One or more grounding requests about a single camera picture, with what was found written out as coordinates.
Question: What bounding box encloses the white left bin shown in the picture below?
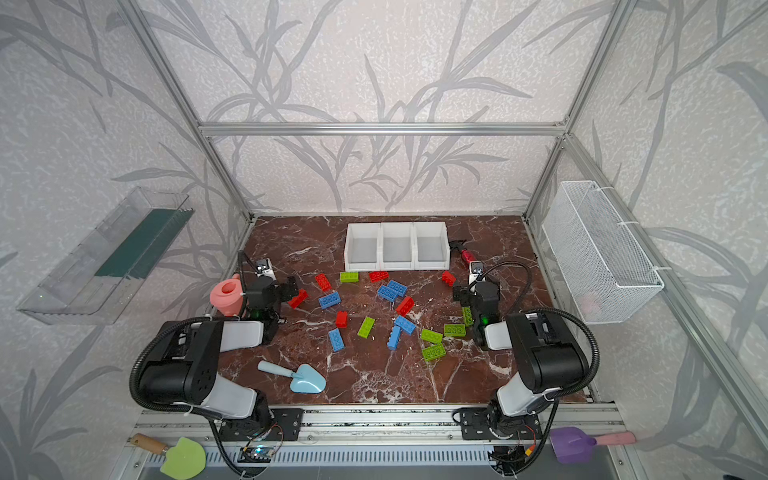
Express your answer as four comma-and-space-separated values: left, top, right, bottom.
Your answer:
344, 223, 381, 272

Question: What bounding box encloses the red lego small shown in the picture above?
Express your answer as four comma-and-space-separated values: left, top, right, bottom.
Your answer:
335, 311, 349, 329

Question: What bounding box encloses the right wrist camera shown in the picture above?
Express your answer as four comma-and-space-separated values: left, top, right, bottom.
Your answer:
468, 261, 484, 283

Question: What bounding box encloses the white wire basket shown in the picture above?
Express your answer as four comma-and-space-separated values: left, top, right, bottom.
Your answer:
542, 180, 664, 325

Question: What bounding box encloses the pink watering can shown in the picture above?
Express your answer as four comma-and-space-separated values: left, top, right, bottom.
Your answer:
209, 274, 245, 316

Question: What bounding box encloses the green lego right flat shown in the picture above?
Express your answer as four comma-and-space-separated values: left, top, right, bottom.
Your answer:
443, 324, 467, 338

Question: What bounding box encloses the green lego upright right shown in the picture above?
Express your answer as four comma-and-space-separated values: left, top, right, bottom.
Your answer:
462, 307, 474, 326

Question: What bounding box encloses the white bin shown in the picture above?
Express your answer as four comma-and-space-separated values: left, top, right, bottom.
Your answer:
414, 222, 450, 271
344, 223, 381, 272
381, 222, 415, 271

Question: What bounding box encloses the purple scoop pink handle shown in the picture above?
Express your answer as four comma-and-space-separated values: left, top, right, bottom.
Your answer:
550, 427, 637, 464

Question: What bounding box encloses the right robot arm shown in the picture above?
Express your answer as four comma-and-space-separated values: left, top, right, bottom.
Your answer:
453, 261, 600, 443

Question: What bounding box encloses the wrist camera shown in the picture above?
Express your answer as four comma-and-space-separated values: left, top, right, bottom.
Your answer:
468, 261, 484, 283
254, 259, 276, 280

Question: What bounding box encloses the green lego centre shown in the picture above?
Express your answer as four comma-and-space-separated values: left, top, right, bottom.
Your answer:
357, 317, 375, 339

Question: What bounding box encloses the light blue toy shovel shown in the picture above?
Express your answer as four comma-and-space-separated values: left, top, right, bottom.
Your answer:
257, 361, 327, 394

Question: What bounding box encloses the green lego bottom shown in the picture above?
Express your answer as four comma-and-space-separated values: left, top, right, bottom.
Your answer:
422, 344, 446, 362

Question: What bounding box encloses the blue lego upright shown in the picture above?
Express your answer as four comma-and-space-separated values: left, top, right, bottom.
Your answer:
387, 326, 402, 351

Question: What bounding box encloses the green spatula wooden handle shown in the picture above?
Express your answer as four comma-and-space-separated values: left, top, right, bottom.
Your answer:
129, 434, 206, 480

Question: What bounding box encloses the white right bin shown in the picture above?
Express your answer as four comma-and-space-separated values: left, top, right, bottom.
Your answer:
414, 222, 450, 271

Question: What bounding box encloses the electronics board left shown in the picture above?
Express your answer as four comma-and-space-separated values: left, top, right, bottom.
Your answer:
237, 444, 282, 465

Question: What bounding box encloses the green lego top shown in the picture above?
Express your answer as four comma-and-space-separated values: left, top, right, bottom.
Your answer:
339, 272, 359, 284

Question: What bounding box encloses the clear plastic wall tray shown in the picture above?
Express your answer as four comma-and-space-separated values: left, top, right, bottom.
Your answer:
17, 187, 194, 325

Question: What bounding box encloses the green lego lower middle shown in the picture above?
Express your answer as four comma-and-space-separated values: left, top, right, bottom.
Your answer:
420, 329, 443, 344

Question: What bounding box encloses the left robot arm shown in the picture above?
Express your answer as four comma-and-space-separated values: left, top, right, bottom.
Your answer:
129, 274, 299, 435

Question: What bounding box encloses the white middle bin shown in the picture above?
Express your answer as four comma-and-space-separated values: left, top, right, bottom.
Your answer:
381, 222, 415, 271

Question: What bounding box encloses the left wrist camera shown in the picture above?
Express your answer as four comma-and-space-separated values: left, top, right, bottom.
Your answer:
254, 259, 276, 280

